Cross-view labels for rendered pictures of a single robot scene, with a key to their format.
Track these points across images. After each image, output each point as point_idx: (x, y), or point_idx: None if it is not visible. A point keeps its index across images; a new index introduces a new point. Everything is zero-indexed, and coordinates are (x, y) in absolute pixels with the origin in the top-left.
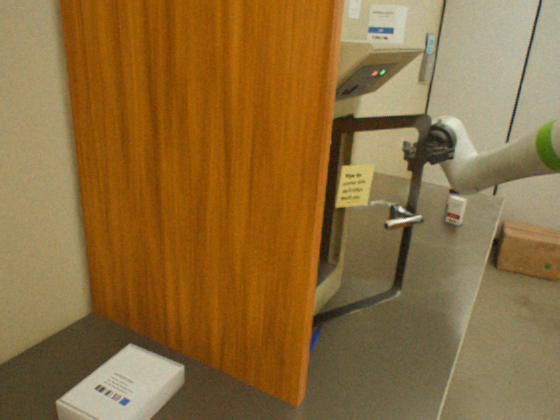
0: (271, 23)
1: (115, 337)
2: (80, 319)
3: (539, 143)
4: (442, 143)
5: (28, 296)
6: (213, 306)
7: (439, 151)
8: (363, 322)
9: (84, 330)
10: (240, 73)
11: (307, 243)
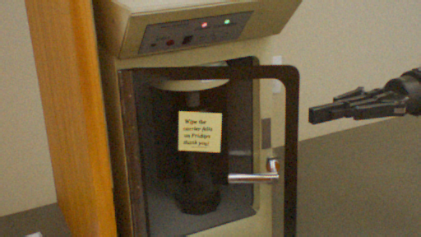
0: None
1: (50, 225)
2: (43, 206)
3: None
4: (406, 94)
5: (3, 178)
6: (80, 216)
7: (372, 104)
8: None
9: (38, 215)
10: (57, 28)
11: (91, 176)
